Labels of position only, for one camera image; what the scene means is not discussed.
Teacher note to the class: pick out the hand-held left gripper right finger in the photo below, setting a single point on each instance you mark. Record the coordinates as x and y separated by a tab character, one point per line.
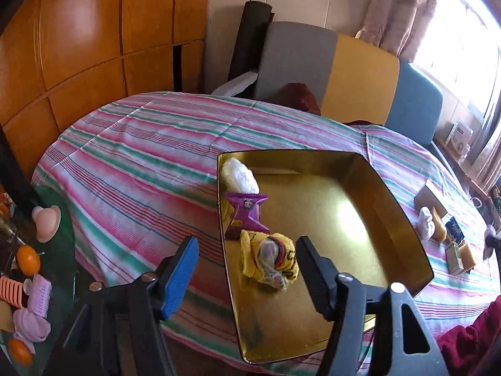
313	278

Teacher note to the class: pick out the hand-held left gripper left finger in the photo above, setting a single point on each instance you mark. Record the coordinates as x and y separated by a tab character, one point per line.
182	278

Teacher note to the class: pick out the gold metal tray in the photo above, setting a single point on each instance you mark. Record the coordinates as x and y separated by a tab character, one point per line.
352	223

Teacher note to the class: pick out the yellow snack wrapper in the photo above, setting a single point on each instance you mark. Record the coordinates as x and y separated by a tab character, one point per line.
250	250

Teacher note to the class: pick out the yellow green snack packet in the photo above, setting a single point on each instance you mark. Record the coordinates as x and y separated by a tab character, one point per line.
453	260

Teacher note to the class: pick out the small pale paper box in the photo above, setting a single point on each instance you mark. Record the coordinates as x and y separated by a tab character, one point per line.
430	197

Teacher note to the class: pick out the purple star-shaped package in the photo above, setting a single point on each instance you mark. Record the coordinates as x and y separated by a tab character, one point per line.
246	207

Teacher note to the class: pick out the white plastic packet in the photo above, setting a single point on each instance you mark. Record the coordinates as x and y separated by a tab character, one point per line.
238	176

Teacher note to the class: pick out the green glass side table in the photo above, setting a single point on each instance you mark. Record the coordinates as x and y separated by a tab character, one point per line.
64	250

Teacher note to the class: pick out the pink green striped cloth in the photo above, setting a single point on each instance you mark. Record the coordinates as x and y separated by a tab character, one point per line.
156	156

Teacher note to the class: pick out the amber snack packet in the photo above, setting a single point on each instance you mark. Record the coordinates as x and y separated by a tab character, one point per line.
439	227

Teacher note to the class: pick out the lilac hair brush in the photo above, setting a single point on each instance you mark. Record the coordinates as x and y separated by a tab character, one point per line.
38	295

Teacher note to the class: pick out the pink round massager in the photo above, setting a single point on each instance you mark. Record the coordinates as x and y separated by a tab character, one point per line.
47	221

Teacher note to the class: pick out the dark blue packet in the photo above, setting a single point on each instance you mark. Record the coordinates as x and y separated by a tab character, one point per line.
456	229

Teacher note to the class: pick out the orange fruit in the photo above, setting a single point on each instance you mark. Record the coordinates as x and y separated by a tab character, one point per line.
19	352
28	260

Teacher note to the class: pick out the amber snack block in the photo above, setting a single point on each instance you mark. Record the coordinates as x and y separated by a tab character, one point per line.
468	256

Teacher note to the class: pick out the lilac cloth bundle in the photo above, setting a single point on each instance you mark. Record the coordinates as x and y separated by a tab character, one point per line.
31	325

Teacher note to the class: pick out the orange ribbed comb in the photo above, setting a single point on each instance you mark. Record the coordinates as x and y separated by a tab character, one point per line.
11	291

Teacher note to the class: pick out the dark red garment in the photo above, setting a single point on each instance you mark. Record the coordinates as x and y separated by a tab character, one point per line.
473	340

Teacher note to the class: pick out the wooden desk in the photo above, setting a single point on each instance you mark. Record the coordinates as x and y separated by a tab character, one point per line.
454	164

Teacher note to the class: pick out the dark red cushion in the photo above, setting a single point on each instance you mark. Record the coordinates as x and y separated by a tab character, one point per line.
303	96

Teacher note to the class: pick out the white blue product box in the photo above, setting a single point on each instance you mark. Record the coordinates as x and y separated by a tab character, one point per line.
458	137

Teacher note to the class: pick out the beige patterned curtain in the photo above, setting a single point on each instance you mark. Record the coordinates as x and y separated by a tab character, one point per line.
489	156
395	15

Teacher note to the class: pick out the grey yellow blue sofa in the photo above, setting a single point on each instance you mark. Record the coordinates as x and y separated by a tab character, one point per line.
297	55

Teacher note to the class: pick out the black rolled mat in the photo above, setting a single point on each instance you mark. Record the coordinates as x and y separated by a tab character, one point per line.
250	35

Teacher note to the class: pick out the wooden wardrobe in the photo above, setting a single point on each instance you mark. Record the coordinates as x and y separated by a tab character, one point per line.
78	27

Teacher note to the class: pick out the window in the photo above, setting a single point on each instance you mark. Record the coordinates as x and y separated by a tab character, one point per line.
462	39

